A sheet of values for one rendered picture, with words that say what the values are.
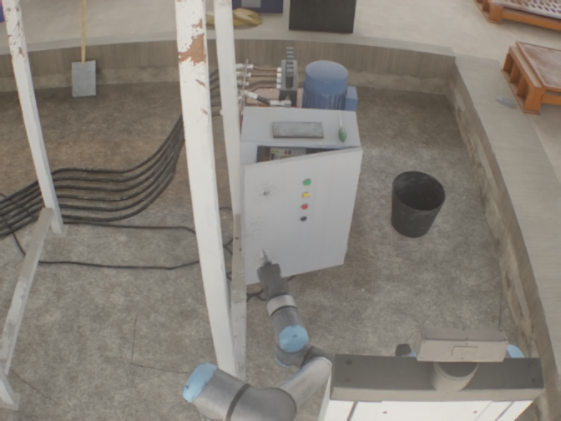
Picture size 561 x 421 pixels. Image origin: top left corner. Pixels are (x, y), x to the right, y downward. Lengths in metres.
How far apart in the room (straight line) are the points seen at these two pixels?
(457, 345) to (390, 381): 0.12
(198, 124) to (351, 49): 2.94
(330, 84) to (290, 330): 1.30
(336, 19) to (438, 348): 3.86
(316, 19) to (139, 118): 1.54
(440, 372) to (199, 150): 0.99
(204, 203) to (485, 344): 1.07
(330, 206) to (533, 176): 1.87
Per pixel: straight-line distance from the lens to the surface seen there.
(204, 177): 1.59
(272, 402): 1.35
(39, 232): 3.23
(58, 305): 3.17
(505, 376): 0.86
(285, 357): 1.88
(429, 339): 0.74
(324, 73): 2.70
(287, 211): 2.02
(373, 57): 4.40
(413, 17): 5.13
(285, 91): 2.82
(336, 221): 2.14
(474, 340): 0.76
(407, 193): 3.50
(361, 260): 3.23
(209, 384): 1.35
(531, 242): 3.19
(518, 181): 3.53
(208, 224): 1.69
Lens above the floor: 2.49
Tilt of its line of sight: 48 degrees down
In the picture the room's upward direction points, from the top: 4 degrees clockwise
